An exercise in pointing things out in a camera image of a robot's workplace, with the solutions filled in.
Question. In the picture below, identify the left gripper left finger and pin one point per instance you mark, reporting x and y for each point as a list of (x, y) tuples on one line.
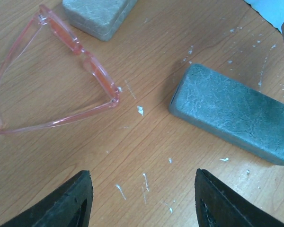
[(67, 206)]

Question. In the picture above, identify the grey green-lined glasses case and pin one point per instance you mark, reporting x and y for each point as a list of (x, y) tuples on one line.
[(98, 18)]

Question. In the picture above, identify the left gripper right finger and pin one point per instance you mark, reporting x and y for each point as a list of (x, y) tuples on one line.
[(217, 205)]

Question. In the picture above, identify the far red transparent glasses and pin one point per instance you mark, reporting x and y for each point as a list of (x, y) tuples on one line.
[(48, 76)]

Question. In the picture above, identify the blue cleaning cloth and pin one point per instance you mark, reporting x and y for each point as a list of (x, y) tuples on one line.
[(271, 10)]

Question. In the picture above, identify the blue-grey glasses case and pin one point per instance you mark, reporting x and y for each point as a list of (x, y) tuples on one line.
[(231, 111)]

